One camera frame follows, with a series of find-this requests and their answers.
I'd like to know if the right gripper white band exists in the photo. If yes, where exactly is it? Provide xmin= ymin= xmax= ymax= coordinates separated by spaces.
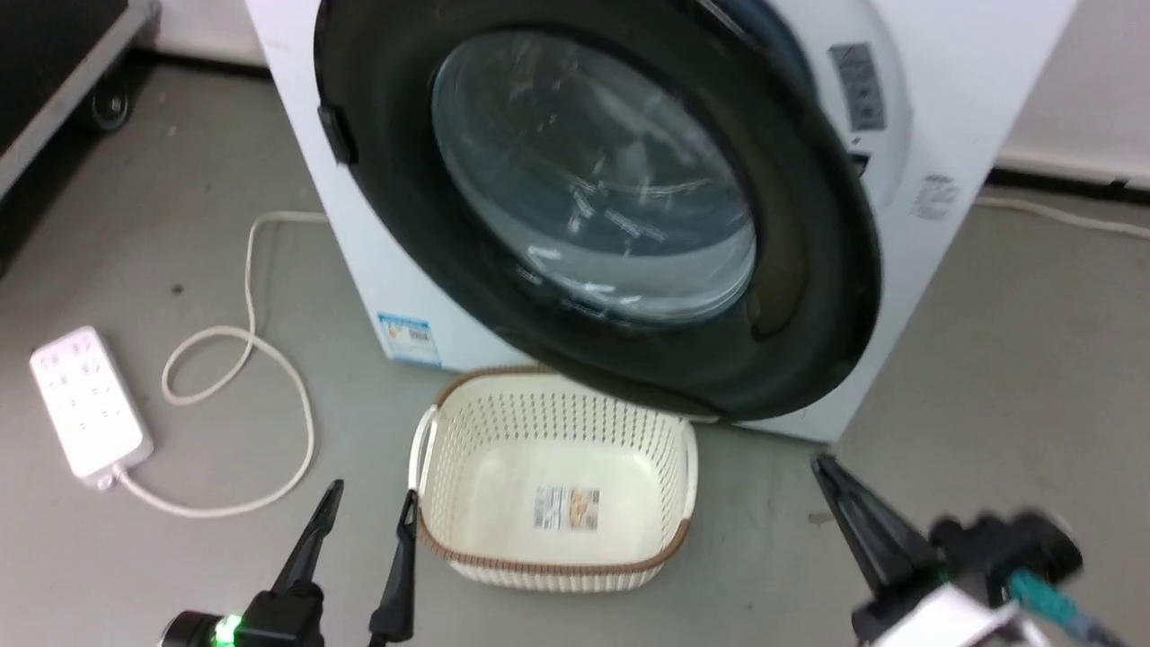
xmin=810 ymin=454 xmax=1052 ymax=647

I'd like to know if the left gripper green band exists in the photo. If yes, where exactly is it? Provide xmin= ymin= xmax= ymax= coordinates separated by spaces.
xmin=162 ymin=479 xmax=422 ymax=647

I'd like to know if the black round washer door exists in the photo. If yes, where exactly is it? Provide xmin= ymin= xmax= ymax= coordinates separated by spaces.
xmin=313 ymin=0 xmax=883 ymax=423

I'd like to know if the white front-load washing machine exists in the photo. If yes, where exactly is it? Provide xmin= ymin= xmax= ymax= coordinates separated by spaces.
xmin=244 ymin=0 xmax=1079 ymax=446

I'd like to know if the product label sticker in basket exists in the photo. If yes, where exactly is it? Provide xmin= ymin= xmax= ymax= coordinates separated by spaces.
xmin=533 ymin=485 xmax=601 ymax=532

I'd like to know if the cream perforated laundry basket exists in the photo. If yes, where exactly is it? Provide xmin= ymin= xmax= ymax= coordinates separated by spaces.
xmin=409 ymin=365 xmax=700 ymax=594

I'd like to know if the blue energy label sticker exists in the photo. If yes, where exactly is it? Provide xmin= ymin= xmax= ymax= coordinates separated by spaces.
xmin=376 ymin=311 xmax=444 ymax=368

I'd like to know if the white power strip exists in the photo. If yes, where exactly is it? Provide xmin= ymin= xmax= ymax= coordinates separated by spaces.
xmin=29 ymin=325 xmax=155 ymax=491

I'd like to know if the grey instruction sticker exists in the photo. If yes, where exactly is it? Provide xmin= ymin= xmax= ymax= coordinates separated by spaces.
xmin=827 ymin=40 xmax=888 ymax=133

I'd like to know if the black caster wheel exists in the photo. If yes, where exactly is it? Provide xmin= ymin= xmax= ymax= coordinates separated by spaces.
xmin=89 ymin=81 xmax=136 ymax=133

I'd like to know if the black grey rolling cart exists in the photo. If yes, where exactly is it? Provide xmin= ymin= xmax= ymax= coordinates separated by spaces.
xmin=0 ymin=0 xmax=163 ymax=200

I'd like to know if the white power strip cable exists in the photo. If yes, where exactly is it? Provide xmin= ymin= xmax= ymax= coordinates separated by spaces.
xmin=115 ymin=211 xmax=330 ymax=520

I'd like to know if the teal right arm cable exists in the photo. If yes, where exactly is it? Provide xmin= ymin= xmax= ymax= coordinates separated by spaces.
xmin=1006 ymin=570 xmax=1128 ymax=647

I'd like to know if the white cable along wall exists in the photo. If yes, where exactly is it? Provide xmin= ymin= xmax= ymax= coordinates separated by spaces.
xmin=974 ymin=195 xmax=1150 ymax=241

